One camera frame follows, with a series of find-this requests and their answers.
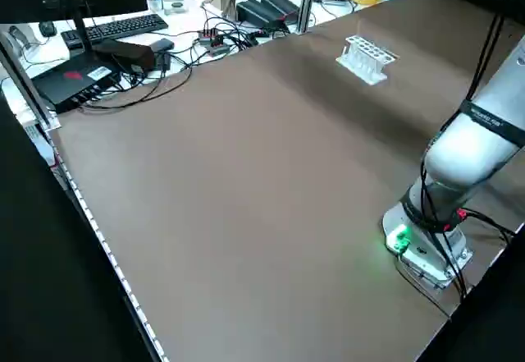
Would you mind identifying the black box red logo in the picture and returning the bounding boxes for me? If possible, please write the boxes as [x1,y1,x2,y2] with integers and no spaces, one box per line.
[31,55,122,115]

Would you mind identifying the clear case dark disc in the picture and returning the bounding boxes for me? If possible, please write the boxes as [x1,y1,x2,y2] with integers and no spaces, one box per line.
[163,0,189,16]

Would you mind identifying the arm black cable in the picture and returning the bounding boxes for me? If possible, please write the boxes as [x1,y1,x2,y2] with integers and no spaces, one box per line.
[418,0,508,236]

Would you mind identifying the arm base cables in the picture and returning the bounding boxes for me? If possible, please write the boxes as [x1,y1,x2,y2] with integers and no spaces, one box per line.
[395,208,516,318]

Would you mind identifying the black monitor stand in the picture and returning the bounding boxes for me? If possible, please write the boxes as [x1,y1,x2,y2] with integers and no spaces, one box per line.
[71,7,98,57]

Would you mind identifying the small grey adapter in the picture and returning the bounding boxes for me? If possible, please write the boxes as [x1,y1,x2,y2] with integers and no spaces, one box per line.
[149,38,176,53]

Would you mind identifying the black power adapter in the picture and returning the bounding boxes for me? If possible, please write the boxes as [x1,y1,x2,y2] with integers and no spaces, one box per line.
[236,0,284,30]
[260,0,301,25]

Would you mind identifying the aluminium frame rail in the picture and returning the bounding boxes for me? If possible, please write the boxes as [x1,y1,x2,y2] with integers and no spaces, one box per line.
[0,29,62,131]

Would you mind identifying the black keyboard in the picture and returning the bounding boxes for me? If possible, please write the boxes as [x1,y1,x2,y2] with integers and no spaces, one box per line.
[60,13,170,49]

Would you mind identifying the white test tube rack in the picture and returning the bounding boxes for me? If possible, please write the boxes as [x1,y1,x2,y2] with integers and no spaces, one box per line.
[336,35,399,87]

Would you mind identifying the aluminium post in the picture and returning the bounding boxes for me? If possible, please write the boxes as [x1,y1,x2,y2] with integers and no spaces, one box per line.
[295,0,320,34]

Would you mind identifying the usb hub red plugs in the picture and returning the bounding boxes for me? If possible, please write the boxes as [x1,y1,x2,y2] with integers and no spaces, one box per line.
[198,27,231,56]

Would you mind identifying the dark power brick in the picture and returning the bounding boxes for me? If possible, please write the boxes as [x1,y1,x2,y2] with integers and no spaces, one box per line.
[94,38,156,74]

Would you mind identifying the long black table cable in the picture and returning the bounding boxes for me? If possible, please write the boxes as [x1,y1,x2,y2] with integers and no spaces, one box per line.
[77,45,194,111]

